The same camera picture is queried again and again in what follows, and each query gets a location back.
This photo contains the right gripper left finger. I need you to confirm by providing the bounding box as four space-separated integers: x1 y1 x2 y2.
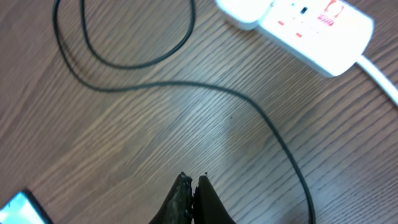
149 172 193 224

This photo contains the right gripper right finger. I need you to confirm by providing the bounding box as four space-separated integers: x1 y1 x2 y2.
193 175 236 224

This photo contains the Samsung Galaxy smartphone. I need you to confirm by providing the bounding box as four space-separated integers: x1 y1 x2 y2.
1 189 53 224

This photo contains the black USB charging cable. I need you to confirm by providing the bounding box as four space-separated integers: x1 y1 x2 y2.
52 0 317 224

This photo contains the white power strip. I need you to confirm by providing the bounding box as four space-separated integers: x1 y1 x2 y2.
258 0 374 77

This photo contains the white power strip cord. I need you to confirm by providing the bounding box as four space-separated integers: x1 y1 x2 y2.
356 55 398 107

